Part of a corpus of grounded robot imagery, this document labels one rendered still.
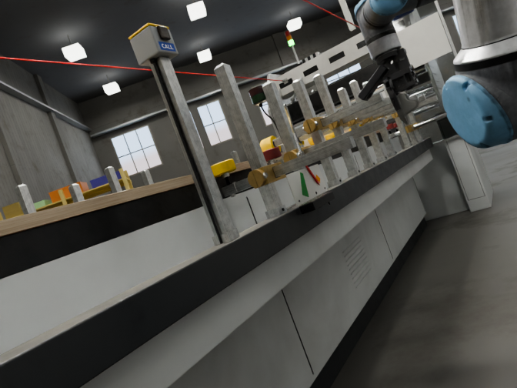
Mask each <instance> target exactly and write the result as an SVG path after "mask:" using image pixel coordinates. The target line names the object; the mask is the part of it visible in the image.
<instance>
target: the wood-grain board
mask: <svg viewBox="0 0 517 388"><path fill-rule="evenodd" d="M285 153H286V152H281V154H282V156H281V157H279V158H277V159H278V160H280V159H283V158H284V154H285ZM277 159H275V161H276V160H277ZM235 166H236V170H235V171H232V172H230V173H229V174H232V173H235V172H240V171H242V170H246V169H250V168H251V167H250V165H249V162H248V161H245V162H240V163H236V164H235ZM192 184H195V183H194V181H193V178H192V175H188V176H182V177H178V178H175V179H170V180H166V181H163V182H157V183H153V184H150V185H147V186H141V187H138V188H134V189H128V190H125V191H121V192H116V193H112V194H109V195H105V196H99V197H96V198H93V199H87V200H84V201H80V202H74V203H71V204H68V205H64V206H59V207H55V208H51V209H46V210H42V211H39V212H34V213H29V214H26V215H23V216H17V217H14V218H10V219H4V220H1V221H0V237H3V236H8V235H11V234H14V233H17V232H22V231H25V230H28V229H33V228H36V227H39V226H44V225H47V224H50V223H54V222H58V221H61V220H64V219H69V218H72V217H76V216H80V215H84V214H86V213H90V212H94V211H98V210H100V209H106V208H108V207H112V206H117V205H120V204H122V203H126V202H131V201H134V200H137V199H142V198H145V197H148V196H153V195H156V194H159V193H162V192H167V191H170V190H173V189H178V188H182V187H184V186H189V185H192Z"/></svg>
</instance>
